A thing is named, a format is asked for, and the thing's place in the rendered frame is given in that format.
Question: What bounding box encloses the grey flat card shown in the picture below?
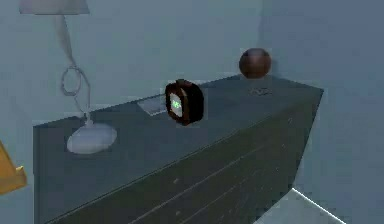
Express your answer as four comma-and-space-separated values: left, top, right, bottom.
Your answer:
136, 94, 169, 117

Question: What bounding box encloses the dark grey chest of drawers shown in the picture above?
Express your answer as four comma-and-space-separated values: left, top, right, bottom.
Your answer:
32, 74, 325, 224

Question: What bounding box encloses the brown ball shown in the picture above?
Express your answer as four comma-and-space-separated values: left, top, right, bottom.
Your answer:
238, 47, 273, 80

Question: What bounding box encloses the white table lamp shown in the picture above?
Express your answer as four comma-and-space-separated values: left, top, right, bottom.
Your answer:
18, 0, 118, 156

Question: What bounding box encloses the yellow wooden furniture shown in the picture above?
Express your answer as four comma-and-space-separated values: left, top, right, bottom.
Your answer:
0, 139, 28, 196

